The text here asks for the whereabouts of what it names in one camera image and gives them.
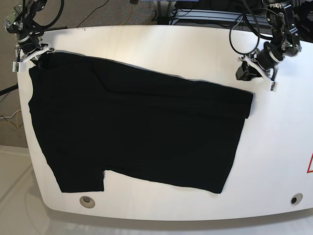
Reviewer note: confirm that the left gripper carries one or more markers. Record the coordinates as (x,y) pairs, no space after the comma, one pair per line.
(267,59)

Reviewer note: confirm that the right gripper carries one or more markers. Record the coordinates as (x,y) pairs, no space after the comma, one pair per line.
(30,43)

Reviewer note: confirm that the black T-shirt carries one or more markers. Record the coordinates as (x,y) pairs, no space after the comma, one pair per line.
(92,115)

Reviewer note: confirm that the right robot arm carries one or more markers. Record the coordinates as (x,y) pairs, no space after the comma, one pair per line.
(28,33)

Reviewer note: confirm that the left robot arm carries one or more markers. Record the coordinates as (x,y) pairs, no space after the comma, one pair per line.
(283,42)

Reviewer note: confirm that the red triangle sticker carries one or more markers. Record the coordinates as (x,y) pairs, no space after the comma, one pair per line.
(310,167)

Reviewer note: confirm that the table grommet hole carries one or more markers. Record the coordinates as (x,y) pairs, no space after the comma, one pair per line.
(87,202)
(296,199)

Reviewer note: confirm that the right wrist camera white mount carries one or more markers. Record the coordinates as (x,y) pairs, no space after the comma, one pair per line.
(19,65)

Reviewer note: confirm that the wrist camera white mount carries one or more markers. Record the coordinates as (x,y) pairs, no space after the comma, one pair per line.
(268,76)
(19,65)

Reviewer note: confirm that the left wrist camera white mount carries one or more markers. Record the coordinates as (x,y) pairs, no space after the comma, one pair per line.
(268,76)

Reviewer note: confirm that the aluminium frame rail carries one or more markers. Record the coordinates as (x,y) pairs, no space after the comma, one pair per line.
(222,18)

